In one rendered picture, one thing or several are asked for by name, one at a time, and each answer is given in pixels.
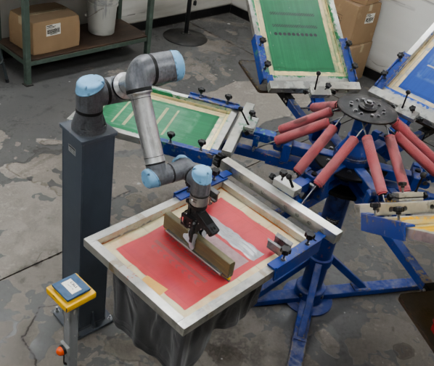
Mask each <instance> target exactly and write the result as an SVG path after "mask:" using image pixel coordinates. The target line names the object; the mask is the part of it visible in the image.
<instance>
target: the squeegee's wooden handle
mask: <svg viewBox="0 0 434 366"><path fill-rule="evenodd" d="M163 227H164V228H166V229H169V230H170V231H172V233H174V234H175V235H176V236H177V237H179V238H180V239H181V240H183V241H184V242H185V243H186V244H187V245H189V243H188V242H187V241H186V240H185V239H184V237H183V234H184V233H188V231H189V230H190V228H188V229H187V228H186V227H184V225H182V224H181V219H180V218H179V217H177V216H176V215H175V214H174V213H172V212H171V211H167V212H165V215H164V222H163ZM196 234H197V239H196V240H195V242H196V243H195V248H194V250H195V251H196V252H198V253H199V254H200V255H201V256H202V257H203V258H205V259H206V260H207V261H209V262H210V263H211V264H212V265H213V266H214V267H216V268H217V269H218V270H220V271H221V272H222V275H223V276H224V277H226V278H227V279H228V278H229V277H231V276H232V275H233V272H234V265H235V261H233V260H232V259H231V258H229V257H228V256H227V255H226V254H225V253H223V252H222V251H221V250H219V249H218V248H217V247H215V246H214V245H213V244H212V243H210V242H209V241H208V240H206V239H205V238H204V237H203V236H202V235H200V234H199V233H196Z"/></svg>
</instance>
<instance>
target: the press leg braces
mask: <svg viewBox="0 0 434 366"><path fill-rule="evenodd" d="M309 262H310V258H308V259H306V260H305V261H304V262H302V263H301V264H299V265H297V266H296V267H295V268H293V269H291V270H290V271H289V272H287V273H286V274H284V275H282V276H281V277H280V278H278V279H277V280H275V281H273V280H272V279H273V278H271V279H270V280H269V281H267V282H265V283H264V284H263V285H262V288H261V292H260V294H259V297H258V301H265V298H264V296H263V295H264V294H266V293H268V292H269V291H270V290H272V289H273V288H275V287H276V286H278V285H279V284H281V283H282V282H284V281H285V280H287V279H288V278H290V277H291V276H293V275H294V274H295V273H297V272H299V271H300V270H301V269H303V268H304V267H306V266H308V265H309ZM332 264H333V265H334V266H335V267H336V268H337V269H338V270H339V271H341V272H342V273H343V274H344V275H345V276H346V277H347V278H348V279H349V280H350V281H351V285H352V287H353V289H354V290H355V291H360V290H371V288H370V287H369V286H368V284H367V282H366V281H365V282H362V281H361V280H360V279H359V278H358V277H357V276H356V275H355V274H354V273H352V271H351V270H350V269H349V268H347V266H346V265H344V264H343V263H342V262H341V261H340V260H339V259H338V258H337V257H336V256H334V255H333V260H332ZM321 270H322V265H321V264H317V263H315V266H314V271H313V274H312V278H311V284H310V287H309V290H308V295H307V299H306V304H305V306H304V310H303V315H302V317H301V321H300V325H297V324H296V327H295V334H294V338H293V339H295V340H298V341H302V342H306V338H307V334H308V328H307V325H308V320H309V317H310V314H311V309H312V306H313V302H314V297H315V294H316V289H317V285H318V282H319V276H320V273H321Z"/></svg>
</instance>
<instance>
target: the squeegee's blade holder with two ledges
mask: <svg viewBox="0 0 434 366"><path fill-rule="evenodd" d="M165 231H166V232H167V233H168V234H169V235H170V236H171V237H172V238H174V239H175V240H176V241H177V242H179V243H180V244H181V245H183V246H184V247H185V248H186V249H187V250H188V251H190V252H191V253H192V254H194V255H195V256H196V257H197V258H198V259H199V260H201V261H202V262H203V263H204V264H206V265H207V266H208V267H210V268H211V269H212V270H213V271H214V272H215V273H216V274H218V275H219V276H220V275H222V272H221V271H220V270H218V269H217V268H216V267H214V266H213V265H212V264H211V263H210V262H209V261H207V260H206V259H205V258H203V257H202V256H201V255H200V254H199V253H198V252H196V251H195V250H194V249H193V250H190V248H189V246H188V245H187V244H186V243H185V242H184V241H183V240H181V239H180V238H179V237H177V236H176V235H175V234H174V233H172V231H170V230H169V229H166V230H165Z"/></svg>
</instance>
